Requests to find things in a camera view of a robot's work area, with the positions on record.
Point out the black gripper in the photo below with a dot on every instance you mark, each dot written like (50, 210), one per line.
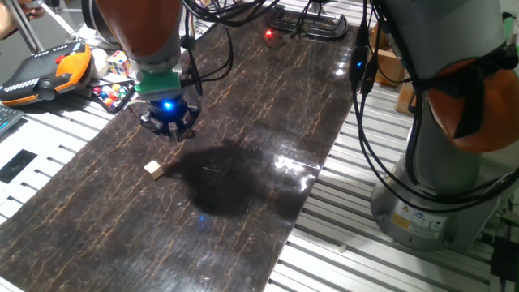
(168, 115)

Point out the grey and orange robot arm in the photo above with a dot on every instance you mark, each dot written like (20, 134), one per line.
(446, 36)

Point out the person's hand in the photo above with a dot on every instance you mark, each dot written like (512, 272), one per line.
(5, 24)

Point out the black tray of coloured balls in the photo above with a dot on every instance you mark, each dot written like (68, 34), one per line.
(106, 95)

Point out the Rubik's cube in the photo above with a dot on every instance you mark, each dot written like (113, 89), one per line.
(119, 63)

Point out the white ball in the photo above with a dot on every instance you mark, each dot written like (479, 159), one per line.
(99, 61)

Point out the small red LED board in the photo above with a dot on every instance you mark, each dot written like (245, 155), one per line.
(269, 35)

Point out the black filament spool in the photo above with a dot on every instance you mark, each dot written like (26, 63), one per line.
(90, 20)

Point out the thin metal rod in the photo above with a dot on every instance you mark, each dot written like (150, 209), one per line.
(61, 23)

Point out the black and orange teach pendant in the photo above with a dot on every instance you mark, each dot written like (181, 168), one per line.
(28, 77)

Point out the small white scrap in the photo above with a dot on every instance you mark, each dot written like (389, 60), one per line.
(343, 247)

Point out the green felt mat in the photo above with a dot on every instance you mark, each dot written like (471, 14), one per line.
(509, 26)

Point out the black box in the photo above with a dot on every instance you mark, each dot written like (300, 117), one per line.
(504, 259)

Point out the aluminium post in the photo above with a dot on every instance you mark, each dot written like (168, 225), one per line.
(22, 25)

